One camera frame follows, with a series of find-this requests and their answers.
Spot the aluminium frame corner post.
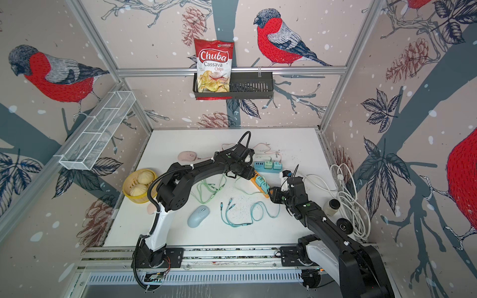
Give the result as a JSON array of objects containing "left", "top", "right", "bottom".
[{"left": 66, "top": 0, "right": 154, "bottom": 134}]

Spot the light green charging cable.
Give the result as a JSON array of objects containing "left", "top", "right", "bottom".
[{"left": 191, "top": 174, "right": 228, "bottom": 204}]

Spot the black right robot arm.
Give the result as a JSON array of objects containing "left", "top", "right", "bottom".
[{"left": 269, "top": 170, "right": 395, "bottom": 298}]

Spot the yellow bowl with buns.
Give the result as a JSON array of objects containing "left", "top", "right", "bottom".
[{"left": 122, "top": 168, "right": 157, "bottom": 204}]

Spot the red Chuba cassava chips bag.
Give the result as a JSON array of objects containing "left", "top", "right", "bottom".
[{"left": 195, "top": 39, "right": 235, "bottom": 93}]

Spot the white coiled power cable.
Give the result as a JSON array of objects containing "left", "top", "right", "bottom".
[{"left": 297, "top": 163, "right": 371, "bottom": 241}]

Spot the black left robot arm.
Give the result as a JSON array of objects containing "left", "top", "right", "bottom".
[{"left": 132, "top": 131, "right": 255, "bottom": 292}]

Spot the orange power strip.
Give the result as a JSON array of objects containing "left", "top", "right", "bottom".
[{"left": 250, "top": 172, "right": 270, "bottom": 198}]

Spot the teal charging cable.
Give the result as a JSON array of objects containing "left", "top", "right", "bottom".
[{"left": 219, "top": 198, "right": 281, "bottom": 228}]

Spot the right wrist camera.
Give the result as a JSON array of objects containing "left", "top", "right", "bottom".
[{"left": 281, "top": 170, "right": 298, "bottom": 184}]

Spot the light blue computer mouse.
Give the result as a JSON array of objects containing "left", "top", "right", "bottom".
[{"left": 187, "top": 205, "right": 210, "bottom": 228}]

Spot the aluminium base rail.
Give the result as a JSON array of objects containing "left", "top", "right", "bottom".
[{"left": 79, "top": 243, "right": 388, "bottom": 288}]

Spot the horizontal aluminium frame bar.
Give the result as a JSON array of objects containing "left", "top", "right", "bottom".
[{"left": 116, "top": 66, "right": 348, "bottom": 78}]

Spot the teal charger plug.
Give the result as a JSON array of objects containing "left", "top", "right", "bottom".
[{"left": 255, "top": 175, "right": 270, "bottom": 193}]

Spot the silver grey computer mouse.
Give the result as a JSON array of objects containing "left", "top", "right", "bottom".
[{"left": 147, "top": 203, "right": 157, "bottom": 215}]

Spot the white wire mesh shelf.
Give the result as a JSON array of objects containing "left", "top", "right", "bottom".
[{"left": 59, "top": 91, "right": 136, "bottom": 170}]

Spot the pink computer mouse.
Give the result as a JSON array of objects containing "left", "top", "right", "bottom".
[{"left": 177, "top": 151, "right": 197, "bottom": 163}]

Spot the pink charging cable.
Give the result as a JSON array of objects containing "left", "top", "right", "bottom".
[{"left": 221, "top": 142, "right": 281, "bottom": 159}]

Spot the black wire wall basket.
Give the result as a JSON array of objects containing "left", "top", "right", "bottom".
[{"left": 193, "top": 72, "right": 274, "bottom": 100}]

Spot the teal power strip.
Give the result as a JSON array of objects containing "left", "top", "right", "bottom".
[{"left": 254, "top": 160, "right": 283, "bottom": 173}]

